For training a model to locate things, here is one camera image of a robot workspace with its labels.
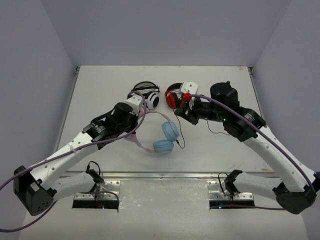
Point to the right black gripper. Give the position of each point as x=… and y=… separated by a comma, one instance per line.
x=185, y=111

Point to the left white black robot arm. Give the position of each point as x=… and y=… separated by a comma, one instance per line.
x=44, y=184

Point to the metal base plate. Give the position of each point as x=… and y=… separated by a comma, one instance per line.
x=215, y=193
x=103, y=192

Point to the pink blue cat-ear headphones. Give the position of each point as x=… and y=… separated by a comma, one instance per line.
x=161, y=147

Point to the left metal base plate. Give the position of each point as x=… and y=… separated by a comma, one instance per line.
x=103, y=192

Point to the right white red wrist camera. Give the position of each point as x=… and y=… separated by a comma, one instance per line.
x=188, y=89

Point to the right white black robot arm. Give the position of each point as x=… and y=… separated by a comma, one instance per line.
x=295, y=187

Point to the metal table edge rail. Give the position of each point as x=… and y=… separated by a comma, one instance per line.
x=154, y=175

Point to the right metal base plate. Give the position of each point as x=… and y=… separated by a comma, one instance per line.
x=215, y=193

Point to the white black headphones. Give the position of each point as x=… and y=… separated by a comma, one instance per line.
x=150, y=92

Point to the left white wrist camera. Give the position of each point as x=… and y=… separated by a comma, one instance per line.
x=136, y=102

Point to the red black headphones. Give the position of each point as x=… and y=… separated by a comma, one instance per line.
x=173, y=96

